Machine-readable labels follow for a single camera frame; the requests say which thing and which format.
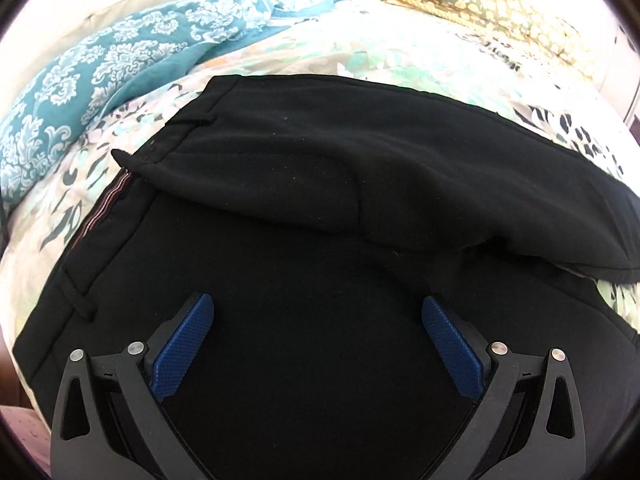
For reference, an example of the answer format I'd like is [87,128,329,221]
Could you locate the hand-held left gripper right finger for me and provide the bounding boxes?
[421,296,587,480]

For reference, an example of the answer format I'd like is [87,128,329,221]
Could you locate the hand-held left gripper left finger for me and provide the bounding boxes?
[50,292,216,480]

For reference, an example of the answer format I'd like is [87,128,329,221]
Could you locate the black pants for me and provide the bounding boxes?
[14,74,640,480]

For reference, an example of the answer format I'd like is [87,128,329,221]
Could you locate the teal damask patterned blanket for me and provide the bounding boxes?
[0,0,363,206]

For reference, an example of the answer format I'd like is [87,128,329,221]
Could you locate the floral leaf print bedsheet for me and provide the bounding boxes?
[0,0,640,396]

